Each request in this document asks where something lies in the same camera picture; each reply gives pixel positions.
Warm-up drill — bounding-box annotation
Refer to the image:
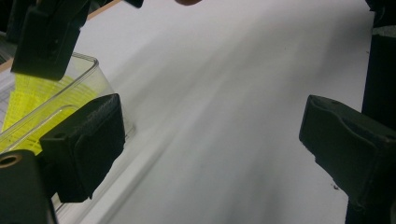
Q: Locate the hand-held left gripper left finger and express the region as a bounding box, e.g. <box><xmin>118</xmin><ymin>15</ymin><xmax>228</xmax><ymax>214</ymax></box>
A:
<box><xmin>38</xmin><ymin>92</ymin><xmax>126</xmax><ymax>203</ymax></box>

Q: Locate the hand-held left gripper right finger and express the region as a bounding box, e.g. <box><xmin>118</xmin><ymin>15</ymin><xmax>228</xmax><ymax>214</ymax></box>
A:
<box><xmin>298</xmin><ymin>94</ymin><xmax>396</xmax><ymax>207</ymax></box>

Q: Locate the yellow shuttlecock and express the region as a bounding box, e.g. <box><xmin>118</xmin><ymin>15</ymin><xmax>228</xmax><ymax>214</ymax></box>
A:
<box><xmin>0</xmin><ymin>73</ymin><xmax>106</xmax><ymax>157</ymax></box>

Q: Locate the clear plastic container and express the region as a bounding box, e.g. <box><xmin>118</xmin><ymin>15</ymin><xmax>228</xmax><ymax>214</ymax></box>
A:
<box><xmin>0</xmin><ymin>31</ymin><xmax>136</xmax><ymax>224</ymax></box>

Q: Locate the black metal stand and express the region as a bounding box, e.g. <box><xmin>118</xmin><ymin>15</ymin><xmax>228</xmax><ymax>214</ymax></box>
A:
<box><xmin>361</xmin><ymin>0</ymin><xmax>396</xmax><ymax>132</ymax></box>

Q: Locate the white table board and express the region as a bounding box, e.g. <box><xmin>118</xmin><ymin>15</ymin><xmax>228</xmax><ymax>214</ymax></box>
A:
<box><xmin>0</xmin><ymin>0</ymin><xmax>375</xmax><ymax>224</ymax></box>

